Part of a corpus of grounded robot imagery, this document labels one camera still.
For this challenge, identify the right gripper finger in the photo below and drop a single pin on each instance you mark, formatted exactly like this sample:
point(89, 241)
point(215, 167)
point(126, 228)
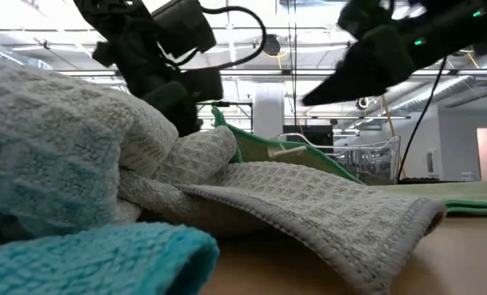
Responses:
point(358, 73)

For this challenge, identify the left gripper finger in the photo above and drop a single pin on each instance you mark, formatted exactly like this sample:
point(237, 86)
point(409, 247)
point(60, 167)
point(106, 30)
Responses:
point(204, 84)
point(184, 110)

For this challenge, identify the pale green microfiber towel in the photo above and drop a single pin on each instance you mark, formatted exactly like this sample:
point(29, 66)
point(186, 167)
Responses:
point(268, 149)

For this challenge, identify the grey waffle-weave towel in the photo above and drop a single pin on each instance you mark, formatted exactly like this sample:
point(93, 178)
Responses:
point(309, 201)

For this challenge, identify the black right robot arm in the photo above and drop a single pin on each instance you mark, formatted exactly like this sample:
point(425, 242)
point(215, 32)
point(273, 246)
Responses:
point(452, 28)

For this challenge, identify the turquoise microfiber towel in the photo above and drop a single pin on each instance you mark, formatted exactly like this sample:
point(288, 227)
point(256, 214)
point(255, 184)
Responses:
point(83, 262)

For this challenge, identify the round black white reel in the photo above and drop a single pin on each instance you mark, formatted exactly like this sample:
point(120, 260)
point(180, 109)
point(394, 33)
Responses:
point(363, 104)

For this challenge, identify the white building column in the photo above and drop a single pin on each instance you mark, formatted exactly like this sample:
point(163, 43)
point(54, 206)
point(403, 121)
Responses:
point(268, 110)

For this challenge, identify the black monitor screen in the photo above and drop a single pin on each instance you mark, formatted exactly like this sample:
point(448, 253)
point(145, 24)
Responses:
point(317, 133)

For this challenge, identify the clear plastic bin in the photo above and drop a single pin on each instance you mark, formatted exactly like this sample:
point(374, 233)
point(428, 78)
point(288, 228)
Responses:
point(374, 164)

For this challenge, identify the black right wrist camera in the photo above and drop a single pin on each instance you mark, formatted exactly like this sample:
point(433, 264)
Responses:
point(364, 16)

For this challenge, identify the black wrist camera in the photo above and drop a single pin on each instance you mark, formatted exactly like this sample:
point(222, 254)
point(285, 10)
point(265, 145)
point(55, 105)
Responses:
point(184, 28)
point(364, 16)

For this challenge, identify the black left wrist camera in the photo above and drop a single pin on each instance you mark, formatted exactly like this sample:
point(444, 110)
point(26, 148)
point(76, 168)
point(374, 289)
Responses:
point(184, 28)

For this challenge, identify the black aluminium table frame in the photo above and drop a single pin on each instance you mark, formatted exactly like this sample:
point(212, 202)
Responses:
point(432, 180)

